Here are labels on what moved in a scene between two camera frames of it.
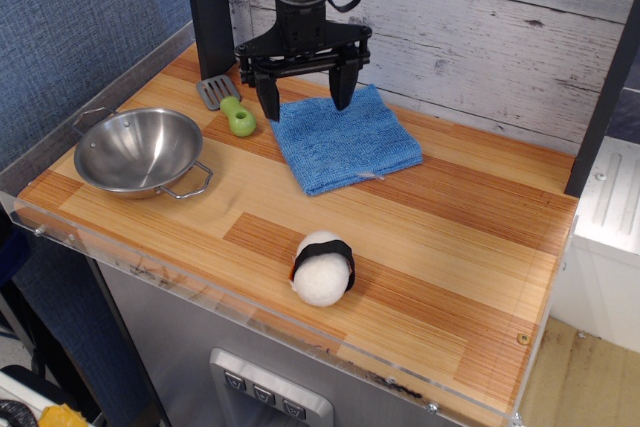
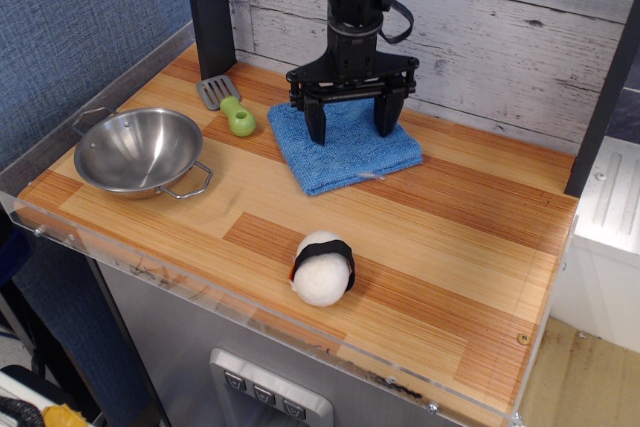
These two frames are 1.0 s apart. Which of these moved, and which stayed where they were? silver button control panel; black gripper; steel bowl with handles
Moved: black gripper
Stayed: silver button control panel; steel bowl with handles
